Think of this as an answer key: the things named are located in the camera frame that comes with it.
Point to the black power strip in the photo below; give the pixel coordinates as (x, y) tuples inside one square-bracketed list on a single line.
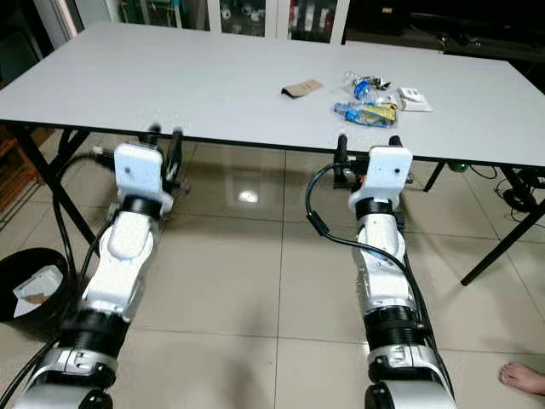
[(461, 164)]

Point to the black round rubbish bin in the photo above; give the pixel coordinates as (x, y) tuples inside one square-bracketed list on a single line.
[(13, 317)]

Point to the black desk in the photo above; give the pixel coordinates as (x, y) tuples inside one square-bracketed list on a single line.
[(477, 34)]

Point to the brown cardboard piece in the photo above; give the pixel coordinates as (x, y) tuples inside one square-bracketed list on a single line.
[(302, 89)]

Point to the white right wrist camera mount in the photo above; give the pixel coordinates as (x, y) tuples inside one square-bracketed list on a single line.
[(387, 175)]

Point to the white table with black legs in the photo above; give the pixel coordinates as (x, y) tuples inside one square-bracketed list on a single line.
[(179, 77)]

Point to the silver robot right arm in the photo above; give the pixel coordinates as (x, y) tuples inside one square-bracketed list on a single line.
[(379, 273)]

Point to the white flat carton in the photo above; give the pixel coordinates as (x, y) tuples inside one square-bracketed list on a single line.
[(413, 98)]

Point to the crushed clear plastic bottle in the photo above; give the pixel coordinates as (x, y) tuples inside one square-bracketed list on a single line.
[(363, 87)]

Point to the yellow blue snack packet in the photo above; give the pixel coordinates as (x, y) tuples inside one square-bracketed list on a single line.
[(379, 112)]

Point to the brown wooden rack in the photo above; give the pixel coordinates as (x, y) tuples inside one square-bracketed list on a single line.
[(13, 170)]

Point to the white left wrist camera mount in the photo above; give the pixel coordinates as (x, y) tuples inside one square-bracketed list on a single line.
[(140, 170)]

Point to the small brown cardboard scrap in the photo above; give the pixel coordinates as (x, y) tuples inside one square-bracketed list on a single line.
[(35, 298)]

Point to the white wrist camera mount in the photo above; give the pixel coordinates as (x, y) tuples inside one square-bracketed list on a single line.
[(140, 170), (387, 175)]

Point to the person's bare foot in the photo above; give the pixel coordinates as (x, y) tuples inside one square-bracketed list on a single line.
[(524, 377)]

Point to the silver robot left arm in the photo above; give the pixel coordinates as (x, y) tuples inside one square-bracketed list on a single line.
[(128, 256)]

